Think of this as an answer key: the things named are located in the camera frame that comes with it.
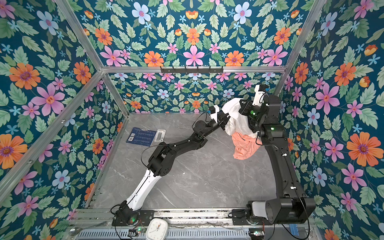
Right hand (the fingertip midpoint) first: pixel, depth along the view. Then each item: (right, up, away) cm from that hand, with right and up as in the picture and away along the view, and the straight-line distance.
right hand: (241, 98), depth 69 cm
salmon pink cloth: (+10, -27, +30) cm, 41 cm away
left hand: (-2, -4, +7) cm, 8 cm away
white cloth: (+1, -11, +13) cm, 17 cm away
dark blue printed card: (-64, -20, +36) cm, 76 cm away
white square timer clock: (-39, -61, -1) cm, 72 cm away
